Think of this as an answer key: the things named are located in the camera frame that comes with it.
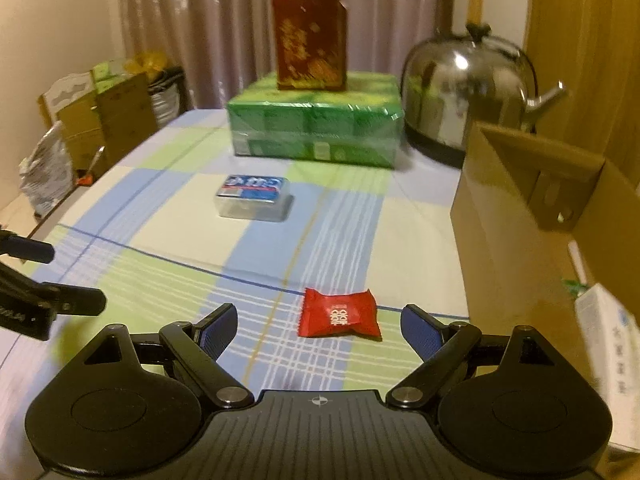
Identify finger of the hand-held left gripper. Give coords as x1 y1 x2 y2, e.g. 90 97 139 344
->
0 229 55 265
0 261 107 342

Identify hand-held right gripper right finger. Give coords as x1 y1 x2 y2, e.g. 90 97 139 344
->
386 304 561 396

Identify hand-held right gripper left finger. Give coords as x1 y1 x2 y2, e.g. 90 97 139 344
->
80 303 254 396

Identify red candy packet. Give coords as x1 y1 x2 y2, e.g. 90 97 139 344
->
297 287 382 342

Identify brown cardboard box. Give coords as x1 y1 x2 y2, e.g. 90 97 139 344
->
449 120 640 453

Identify white box green bird print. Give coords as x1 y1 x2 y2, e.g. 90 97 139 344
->
561 240 591 297

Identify white green medicine box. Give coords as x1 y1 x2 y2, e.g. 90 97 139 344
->
575 282 640 451

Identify white crinkled plastic bag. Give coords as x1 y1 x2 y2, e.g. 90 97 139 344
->
19 122 76 218

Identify blue label clear plastic box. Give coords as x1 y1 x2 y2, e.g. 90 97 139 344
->
214 174 293 223

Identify open brown carton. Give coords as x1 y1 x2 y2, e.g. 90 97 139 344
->
57 72 161 173

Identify white carved chair back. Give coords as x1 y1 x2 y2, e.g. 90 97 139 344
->
37 72 96 126

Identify small green tissue packets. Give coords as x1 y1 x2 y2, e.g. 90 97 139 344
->
92 60 131 93

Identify grey shiny sack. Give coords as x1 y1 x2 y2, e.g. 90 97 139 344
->
150 67 188 128

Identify yellow plastic bag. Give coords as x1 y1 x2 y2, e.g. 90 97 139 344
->
125 51 168 77

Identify green tissue multipack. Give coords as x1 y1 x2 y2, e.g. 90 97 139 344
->
226 71 405 168

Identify stainless steel kettle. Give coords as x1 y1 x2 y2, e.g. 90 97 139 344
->
402 22 570 168

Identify beige curtain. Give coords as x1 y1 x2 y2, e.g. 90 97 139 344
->
117 0 456 111

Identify red gold printed box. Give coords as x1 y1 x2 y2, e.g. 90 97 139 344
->
271 0 348 92

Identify wooden door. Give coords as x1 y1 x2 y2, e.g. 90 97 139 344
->
522 0 640 201

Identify red handled screwdriver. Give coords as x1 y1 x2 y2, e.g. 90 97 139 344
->
75 146 107 186

